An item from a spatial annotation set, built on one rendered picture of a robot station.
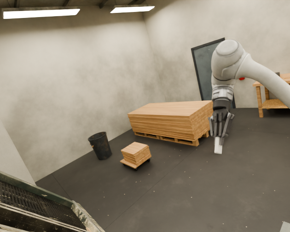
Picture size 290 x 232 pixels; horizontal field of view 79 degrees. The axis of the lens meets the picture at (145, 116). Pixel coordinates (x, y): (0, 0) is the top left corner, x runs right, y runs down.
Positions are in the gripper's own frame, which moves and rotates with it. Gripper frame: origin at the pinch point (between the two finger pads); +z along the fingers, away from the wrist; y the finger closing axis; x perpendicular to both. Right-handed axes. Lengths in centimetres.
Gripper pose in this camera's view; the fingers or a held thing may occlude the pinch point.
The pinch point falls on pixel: (218, 145)
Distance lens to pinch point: 83.2
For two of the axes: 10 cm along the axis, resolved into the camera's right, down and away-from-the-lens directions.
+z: -1.8, 9.5, -2.5
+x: 8.6, 2.7, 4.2
